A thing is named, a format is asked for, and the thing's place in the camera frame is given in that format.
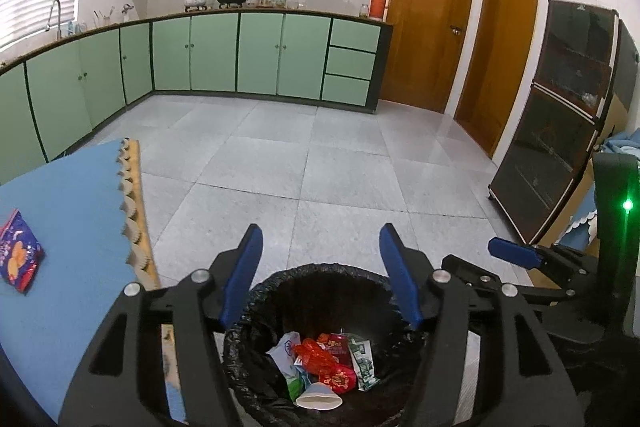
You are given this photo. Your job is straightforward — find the black trash bin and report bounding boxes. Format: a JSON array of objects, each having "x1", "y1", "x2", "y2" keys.
[{"x1": 222, "y1": 263, "x2": 436, "y2": 427}]

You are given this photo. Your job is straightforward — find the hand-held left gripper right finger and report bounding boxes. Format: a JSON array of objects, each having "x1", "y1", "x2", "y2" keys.
[{"x1": 378, "y1": 223, "x2": 586, "y2": 427}]

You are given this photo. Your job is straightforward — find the green white wrapper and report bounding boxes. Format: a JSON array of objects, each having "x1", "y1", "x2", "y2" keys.
[{"x1": 347, "y1": 334, "x2": 378, "y2": 392}]

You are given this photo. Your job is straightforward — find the wide wooden door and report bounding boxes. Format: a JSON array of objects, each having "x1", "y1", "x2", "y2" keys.
[{"x1": 378, "y1": 0, "x2": 478, "y2": 114}]

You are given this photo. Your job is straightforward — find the small white paper cup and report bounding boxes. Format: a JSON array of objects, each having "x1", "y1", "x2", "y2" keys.
[{"x1": 295, "y1": 382, "x2": 345, "y2": 409}]

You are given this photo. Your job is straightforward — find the black glass cabinet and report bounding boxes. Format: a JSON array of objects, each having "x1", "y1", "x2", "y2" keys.
[{"x1": 487, "y1": 0, "x2": 621, "y2": 245}]

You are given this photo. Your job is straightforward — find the red plastic wrapper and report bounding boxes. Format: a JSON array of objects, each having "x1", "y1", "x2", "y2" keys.
[{"x1": 294, "y1": 338, "x2": 341, "y2": 378}]

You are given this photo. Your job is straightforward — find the blue snack packet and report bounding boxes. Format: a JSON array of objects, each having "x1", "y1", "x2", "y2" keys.
[{"x1": 0, "y1": 208, "x2": 46, "y2": 295}]

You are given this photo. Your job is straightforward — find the narrow wooden door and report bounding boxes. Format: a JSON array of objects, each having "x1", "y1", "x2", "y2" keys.
[{"x1": 454, "y1": 0, "x2": 541, "y2": 160}]

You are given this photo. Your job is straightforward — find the utensil holder cups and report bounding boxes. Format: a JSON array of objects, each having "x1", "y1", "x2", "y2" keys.
[{"x1": 94, "y1": 4, "x2": 135, "y2": 28}]

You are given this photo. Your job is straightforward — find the white green salt bag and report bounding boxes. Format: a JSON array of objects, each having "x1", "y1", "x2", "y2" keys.
[{"x1": 267, "y1": 332, "x2": 308, "y2": 400}]

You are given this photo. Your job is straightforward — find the green lower kitchen cabinets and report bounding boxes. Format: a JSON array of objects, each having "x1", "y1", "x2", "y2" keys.
[{"x1": 0, "y1": 9, "x2": 393, "y2": 185}]

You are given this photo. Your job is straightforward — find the dark cloth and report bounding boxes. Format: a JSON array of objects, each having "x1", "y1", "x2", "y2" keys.
[{"x1": 545, "y1": 332, "x2": 640, "y2": 427}]

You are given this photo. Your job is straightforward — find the dark panel behind cabinet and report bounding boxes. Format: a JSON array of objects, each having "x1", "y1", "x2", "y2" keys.
[{"x1": 612, "y1": 19, "x2": 640, "y2": 132}]

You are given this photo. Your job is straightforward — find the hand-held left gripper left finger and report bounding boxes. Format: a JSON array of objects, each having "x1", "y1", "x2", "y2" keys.
[{"x1": 59, "y1": 223, "x2": 265, "y2": 427}]

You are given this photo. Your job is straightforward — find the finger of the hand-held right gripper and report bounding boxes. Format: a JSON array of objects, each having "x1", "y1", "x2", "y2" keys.
[
  {"x1": 442, "y1": 254, "x2": 566, "y2": 305},
  {"x1": 487, "y1": 237, "x2": 601, "y2": 290}
]

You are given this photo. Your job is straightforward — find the blue tablecloth table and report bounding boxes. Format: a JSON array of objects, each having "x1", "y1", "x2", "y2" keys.
[{"x1": 0, "y1": 137, "x2": 188, "y2": 425}]

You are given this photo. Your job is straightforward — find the steel kitchen faucet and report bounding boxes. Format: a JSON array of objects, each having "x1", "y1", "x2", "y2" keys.
[{"x1": 46, "y1": 0, "x2": 63, "y2": 40}]

